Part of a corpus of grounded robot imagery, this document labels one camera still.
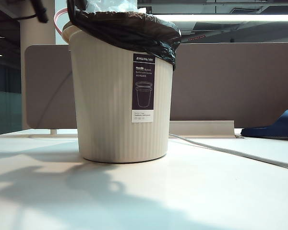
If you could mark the cream ribbed plastic trash can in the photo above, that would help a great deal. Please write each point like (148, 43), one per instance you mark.
(105, 107)

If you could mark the black garbage bag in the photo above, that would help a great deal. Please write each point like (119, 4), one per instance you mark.
(124, 28)

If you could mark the white crumpled plastic trash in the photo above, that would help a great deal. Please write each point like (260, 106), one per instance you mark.
(110, 5)

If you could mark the dark product label sticker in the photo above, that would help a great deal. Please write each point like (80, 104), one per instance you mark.
(143, 91)

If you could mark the long desk divider panel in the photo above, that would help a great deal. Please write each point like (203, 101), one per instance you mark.
(230, 83)

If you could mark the red LED sign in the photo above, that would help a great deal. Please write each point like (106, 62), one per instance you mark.
(196, 37)

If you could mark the rounded-corner desk divider panel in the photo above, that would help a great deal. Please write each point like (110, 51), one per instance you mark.
(45, 91)

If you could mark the ceiling light strip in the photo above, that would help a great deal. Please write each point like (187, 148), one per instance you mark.
(230, 18)

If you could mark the navy blue slipper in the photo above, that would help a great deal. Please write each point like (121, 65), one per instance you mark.
(278, 129)

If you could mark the white divider support post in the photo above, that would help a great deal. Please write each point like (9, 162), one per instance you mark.
(53, 132)

